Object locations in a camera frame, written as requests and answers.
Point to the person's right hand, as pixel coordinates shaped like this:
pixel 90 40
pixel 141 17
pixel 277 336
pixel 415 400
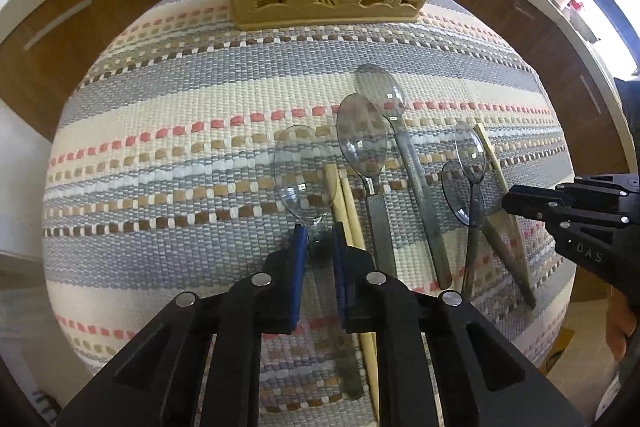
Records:
pixel 619 324

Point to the kitchen window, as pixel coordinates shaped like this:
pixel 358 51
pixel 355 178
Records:
pixel 625 42

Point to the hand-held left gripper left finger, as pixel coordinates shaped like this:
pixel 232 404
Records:
pixel 299 277

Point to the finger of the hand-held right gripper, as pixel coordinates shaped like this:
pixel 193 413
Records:
pixel 550 204
pixel 610 184

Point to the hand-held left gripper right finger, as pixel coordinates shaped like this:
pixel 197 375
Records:
pixel 341 277

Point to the clear plastic spoon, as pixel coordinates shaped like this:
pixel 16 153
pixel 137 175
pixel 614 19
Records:
pixel 471 152
pixel 300 172
pixel 380 89
pixel 362 137
pixel 456 197

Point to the striped woven tablecloth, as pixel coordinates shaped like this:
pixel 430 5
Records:
pixel 175 132

